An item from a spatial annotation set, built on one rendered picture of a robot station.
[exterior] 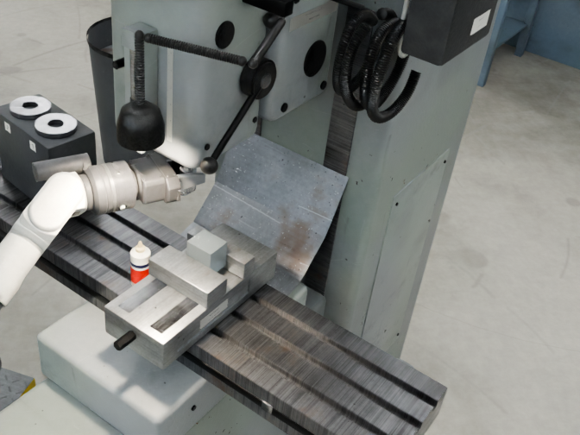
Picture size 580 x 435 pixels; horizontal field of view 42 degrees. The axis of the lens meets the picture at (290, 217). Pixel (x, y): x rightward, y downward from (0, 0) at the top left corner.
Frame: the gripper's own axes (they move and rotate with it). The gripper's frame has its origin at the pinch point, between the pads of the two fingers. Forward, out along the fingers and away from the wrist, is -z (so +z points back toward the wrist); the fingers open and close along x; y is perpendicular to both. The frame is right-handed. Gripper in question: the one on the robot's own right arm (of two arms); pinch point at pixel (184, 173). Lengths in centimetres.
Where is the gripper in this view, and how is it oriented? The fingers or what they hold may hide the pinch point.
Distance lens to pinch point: 142.3
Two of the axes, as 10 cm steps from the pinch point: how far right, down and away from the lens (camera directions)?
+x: -4.9, -5.6, 6.7
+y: -1.1, 8.0, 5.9
